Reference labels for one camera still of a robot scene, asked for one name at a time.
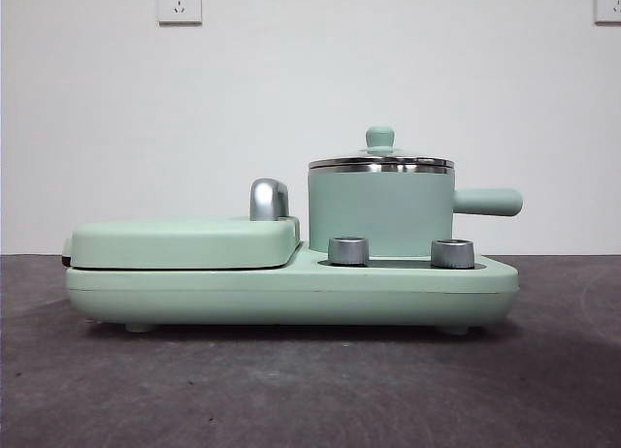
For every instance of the glass lid with green knob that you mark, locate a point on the glass lid with green knob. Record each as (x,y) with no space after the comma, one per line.
(382,137)

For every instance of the silver control knob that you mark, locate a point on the silver control knob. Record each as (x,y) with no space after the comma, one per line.
(452,253)
(348,250)

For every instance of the mint green breakfast machine base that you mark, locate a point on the mint green breakfast machine base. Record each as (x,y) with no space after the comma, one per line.
(291,293)

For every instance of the white wall socket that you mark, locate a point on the white wall socket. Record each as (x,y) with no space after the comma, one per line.
(609,2)
(178,2)

